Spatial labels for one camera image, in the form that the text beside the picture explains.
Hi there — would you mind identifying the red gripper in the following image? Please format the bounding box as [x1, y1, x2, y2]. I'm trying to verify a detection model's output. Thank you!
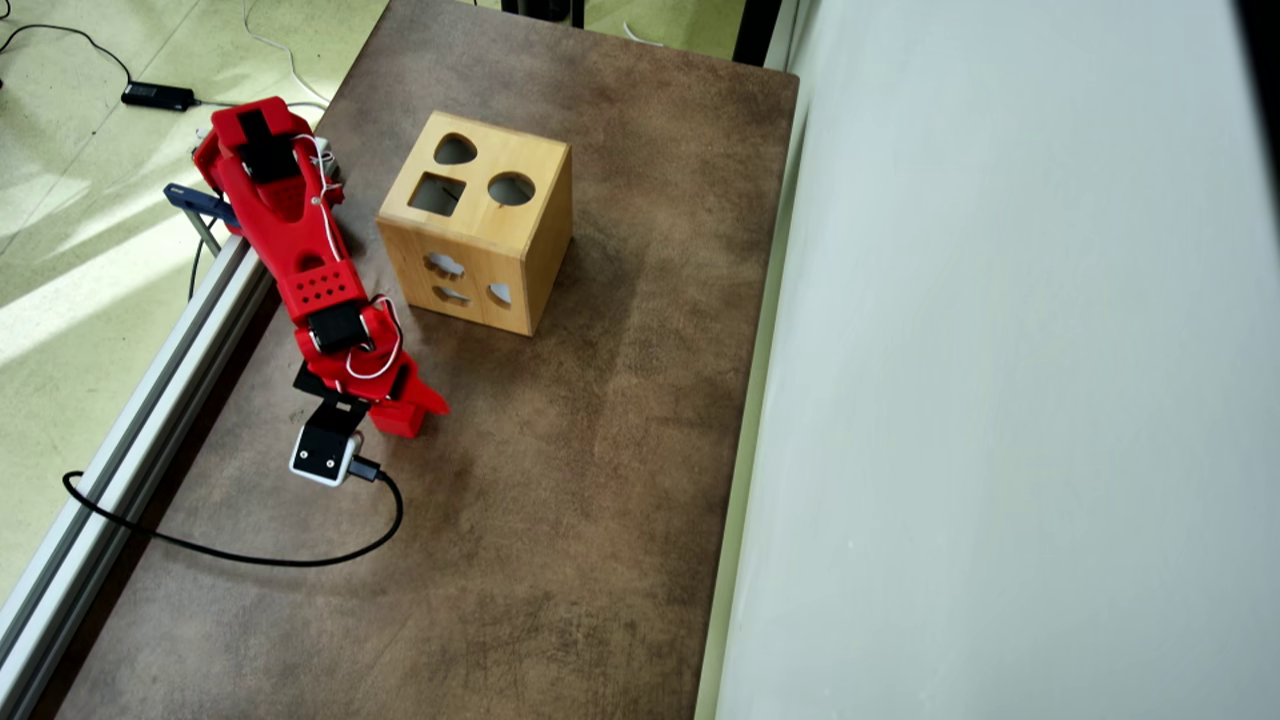
[294, 304, 452, 417]

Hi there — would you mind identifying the aluminium profile rail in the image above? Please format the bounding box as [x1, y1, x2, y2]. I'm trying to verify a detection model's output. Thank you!
[0, 235, 276, 720]

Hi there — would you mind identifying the black furniture base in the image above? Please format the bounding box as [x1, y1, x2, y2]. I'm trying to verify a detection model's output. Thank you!
[500, 0, 586, 28]

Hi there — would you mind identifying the red wooden cube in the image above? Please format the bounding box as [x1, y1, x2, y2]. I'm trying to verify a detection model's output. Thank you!
[372, 402, 429, 441]

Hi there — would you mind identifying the wooden shape sorter box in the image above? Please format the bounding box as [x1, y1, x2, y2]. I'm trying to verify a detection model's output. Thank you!
[376, 110, 574, 338]

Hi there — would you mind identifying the blue handled clamp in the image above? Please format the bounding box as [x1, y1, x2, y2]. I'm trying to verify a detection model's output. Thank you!
[164, 183, 241, 256]

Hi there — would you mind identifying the black power adapter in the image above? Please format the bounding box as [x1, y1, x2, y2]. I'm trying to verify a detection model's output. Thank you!
[120, 82, 193, 112]

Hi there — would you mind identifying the thin black floor cable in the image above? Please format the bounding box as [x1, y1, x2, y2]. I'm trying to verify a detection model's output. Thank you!
[0, 22, 134, 89]

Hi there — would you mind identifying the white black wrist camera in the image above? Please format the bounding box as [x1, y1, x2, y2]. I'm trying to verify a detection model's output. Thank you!
[289, 398, 365, 488]

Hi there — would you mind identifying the black camera cable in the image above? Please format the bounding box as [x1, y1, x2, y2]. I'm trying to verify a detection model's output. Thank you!
[62, 456, 405, 569]

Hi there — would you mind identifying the black vertical post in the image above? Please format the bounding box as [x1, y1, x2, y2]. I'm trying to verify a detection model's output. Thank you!
[733, 0, 783, 67]

